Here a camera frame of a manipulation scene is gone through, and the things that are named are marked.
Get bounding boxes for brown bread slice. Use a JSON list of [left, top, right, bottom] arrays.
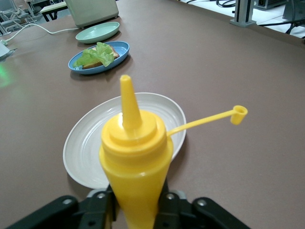
[[82, 46, 120, 70]]

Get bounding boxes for aluminium profile post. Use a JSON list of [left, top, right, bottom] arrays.
[[234, 0, 254, 22]]

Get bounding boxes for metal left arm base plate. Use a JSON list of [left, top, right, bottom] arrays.
[[0, 42, 18, 60]]

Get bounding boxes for grey office chair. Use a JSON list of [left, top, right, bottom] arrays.
[[0, 7, 31, 32]]

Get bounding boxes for yellow squeeze bottle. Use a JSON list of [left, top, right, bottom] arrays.
[[99, 74, 249, 229]]

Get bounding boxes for pale green round plate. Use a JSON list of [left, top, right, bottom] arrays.
[[75, 21, 121, 45]]

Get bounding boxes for blue round plate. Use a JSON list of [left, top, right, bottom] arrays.
[[68, 40, 132, 75]]

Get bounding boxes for white toaster power cable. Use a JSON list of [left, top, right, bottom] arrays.
[[0, 23, 81, 46]]

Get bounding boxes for green lettuce leaf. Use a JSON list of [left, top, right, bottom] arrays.
[[72, 42, 116, 69]]

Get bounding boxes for grey equipment box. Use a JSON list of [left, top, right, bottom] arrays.
[[252, 0, 294, 10]]

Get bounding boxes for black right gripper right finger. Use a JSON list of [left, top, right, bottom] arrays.
[[153, 180, 251, 229]]

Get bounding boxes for white round plate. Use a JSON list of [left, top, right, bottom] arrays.
[[62, 92, 187, 190]]

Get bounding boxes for beige chrome toaster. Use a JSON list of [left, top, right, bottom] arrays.
[[64, 0, 120, 29]]

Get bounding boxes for metal post bracket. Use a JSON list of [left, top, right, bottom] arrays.
[[229, 18, 257, 27]]

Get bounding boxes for wooden top desk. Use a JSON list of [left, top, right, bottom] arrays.
[[40, 1, 69, 22]]

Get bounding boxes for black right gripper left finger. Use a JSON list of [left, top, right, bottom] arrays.
[[4, 183, 120, 229]]

